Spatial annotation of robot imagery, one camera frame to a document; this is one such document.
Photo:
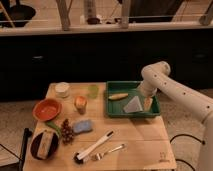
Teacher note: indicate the yellowish white gripper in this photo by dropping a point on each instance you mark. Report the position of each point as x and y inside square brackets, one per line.
[147, 103]

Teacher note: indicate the grey towel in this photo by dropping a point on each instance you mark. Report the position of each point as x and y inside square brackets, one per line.
[134, 105]

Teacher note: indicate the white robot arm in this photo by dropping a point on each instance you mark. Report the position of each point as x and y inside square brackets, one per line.
[156, 77]

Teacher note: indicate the green plastic tray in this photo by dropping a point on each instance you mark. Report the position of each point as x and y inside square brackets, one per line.
[114, 108]

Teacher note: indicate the green translucent cup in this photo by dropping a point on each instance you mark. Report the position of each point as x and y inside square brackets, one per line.
[93, 91]

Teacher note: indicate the blue sponge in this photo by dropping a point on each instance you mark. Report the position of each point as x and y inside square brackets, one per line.
[82, 126]

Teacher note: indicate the dark red grape bunch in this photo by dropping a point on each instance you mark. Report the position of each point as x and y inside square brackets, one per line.
[66, 132]

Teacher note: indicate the white round container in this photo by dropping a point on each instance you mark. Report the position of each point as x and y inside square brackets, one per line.
[62, 89]

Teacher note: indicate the white black brush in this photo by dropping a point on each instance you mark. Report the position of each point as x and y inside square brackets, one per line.
[79, 157]

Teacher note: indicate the orange bowl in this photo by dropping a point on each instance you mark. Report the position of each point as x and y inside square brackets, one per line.
[47, 109]

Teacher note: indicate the green pepper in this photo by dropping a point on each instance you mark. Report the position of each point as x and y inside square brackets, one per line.
[52, 125]

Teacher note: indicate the beige sandwich bread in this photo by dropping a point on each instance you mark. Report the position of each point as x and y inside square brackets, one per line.
[45, 144]

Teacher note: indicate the dark brown bowl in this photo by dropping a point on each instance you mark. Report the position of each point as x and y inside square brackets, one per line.
[36, 142]

